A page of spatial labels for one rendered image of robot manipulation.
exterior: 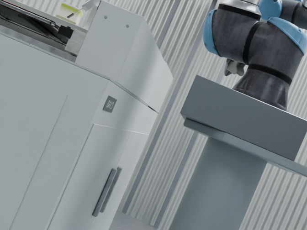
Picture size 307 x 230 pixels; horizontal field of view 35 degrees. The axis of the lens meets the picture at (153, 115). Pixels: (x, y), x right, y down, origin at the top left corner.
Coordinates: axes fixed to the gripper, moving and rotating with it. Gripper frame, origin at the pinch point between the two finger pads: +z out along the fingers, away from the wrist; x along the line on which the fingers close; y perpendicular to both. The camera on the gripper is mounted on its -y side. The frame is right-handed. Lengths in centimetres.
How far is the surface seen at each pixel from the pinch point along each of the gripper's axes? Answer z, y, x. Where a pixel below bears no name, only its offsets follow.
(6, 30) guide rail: 2, 7, -82
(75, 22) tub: 11, -24, -49
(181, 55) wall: 76, -136, 105
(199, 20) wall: 51, -150, 112
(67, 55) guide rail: -3, 18, -70
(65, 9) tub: 10, -27, -53
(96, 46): -18, 36, -76
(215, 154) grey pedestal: -5, 48, -40
